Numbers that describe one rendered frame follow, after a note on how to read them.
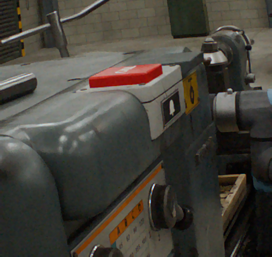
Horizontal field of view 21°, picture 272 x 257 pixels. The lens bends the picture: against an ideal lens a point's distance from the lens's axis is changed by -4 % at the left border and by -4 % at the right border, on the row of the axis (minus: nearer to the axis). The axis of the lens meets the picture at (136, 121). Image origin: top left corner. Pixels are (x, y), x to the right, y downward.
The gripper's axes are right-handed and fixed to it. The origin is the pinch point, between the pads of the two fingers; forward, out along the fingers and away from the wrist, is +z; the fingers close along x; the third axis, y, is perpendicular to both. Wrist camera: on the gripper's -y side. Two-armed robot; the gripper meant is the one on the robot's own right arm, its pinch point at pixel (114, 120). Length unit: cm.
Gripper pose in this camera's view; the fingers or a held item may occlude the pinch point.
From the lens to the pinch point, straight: 149.0
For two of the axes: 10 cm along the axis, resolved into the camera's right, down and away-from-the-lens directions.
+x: -1.3, -9.7, -1.9
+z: -9.4, 0.6, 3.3
